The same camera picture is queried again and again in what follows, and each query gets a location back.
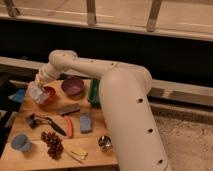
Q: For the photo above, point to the blue object off table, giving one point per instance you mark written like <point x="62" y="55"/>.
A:
<point x="18" y="96"/>

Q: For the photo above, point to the black handled brush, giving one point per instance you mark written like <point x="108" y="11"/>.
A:
<point x="34" y="121"/>

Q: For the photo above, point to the green plastic tray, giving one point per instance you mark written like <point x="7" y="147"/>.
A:
<point x="93" y="93"/>

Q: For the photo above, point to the red orange bowl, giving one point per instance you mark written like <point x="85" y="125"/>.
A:
<point x="51" y="96"/>

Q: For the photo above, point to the grey white towel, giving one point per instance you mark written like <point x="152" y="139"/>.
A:
<point x="37" y="93"/>

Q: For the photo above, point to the brown grape bunch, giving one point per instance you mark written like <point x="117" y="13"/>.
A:
<point x="54" y="144"/>

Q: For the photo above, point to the small metal tin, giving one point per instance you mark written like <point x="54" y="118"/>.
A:
<point x="104" y="143"/>

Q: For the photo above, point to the grey eraser block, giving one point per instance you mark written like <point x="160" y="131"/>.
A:
<point x="69" y="109"/>

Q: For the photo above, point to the blue sponge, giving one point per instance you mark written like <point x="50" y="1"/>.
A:
<point x="85" y="123"/>

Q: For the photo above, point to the red carrot stick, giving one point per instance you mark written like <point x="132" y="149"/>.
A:
<point x="69" y="127"/>

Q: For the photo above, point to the purple bowl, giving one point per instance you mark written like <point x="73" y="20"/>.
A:
<point x="72" y="85"/>

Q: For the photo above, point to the blue cup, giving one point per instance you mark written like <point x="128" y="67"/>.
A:
<point x="21" y="143"/>

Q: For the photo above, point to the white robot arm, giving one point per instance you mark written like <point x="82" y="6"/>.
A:
<point x="123" y="90"/>

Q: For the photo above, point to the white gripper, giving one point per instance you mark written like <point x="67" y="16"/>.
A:
<point x="41" y="80"/>

